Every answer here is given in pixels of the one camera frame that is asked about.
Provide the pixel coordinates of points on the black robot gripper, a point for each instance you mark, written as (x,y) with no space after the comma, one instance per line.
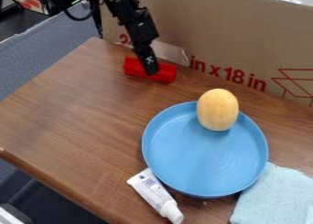
(142,30)

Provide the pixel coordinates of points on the red rectangular block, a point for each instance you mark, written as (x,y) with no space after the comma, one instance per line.
(133,68)

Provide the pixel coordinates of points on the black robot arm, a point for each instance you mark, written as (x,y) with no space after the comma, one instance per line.
(57,6)

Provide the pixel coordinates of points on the yellow potato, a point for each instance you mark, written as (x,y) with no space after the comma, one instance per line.
(217,109)

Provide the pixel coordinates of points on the grey fabric panel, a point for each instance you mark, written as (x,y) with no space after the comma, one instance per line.
(31,51)

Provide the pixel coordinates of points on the blue round plate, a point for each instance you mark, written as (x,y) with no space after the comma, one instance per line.
(200,162)

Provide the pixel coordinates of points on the white cream tube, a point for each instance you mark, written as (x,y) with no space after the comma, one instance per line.
(151,190)

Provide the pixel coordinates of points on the light blue towel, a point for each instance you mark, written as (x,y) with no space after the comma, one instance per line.
(280,199)

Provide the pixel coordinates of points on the cardboard box wall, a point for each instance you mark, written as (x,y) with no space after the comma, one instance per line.
(254,42)

